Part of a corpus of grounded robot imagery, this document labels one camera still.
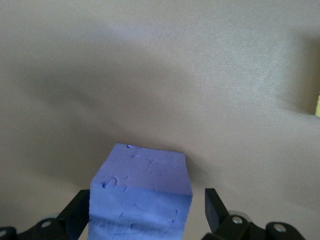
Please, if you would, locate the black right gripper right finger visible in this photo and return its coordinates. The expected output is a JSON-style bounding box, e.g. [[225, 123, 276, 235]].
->
[[201, 187, 308, 240]]

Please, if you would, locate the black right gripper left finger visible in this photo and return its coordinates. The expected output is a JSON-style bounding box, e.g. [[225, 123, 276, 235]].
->
[[0, 189, 90, 240]]

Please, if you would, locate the dented violet blue foam cube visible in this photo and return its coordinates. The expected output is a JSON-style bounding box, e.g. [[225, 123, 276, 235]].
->
[[87, 142, 194, 240]]

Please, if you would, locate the brown table mat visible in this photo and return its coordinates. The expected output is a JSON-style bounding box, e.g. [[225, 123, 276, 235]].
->
[[0, 0, 320, 240]]

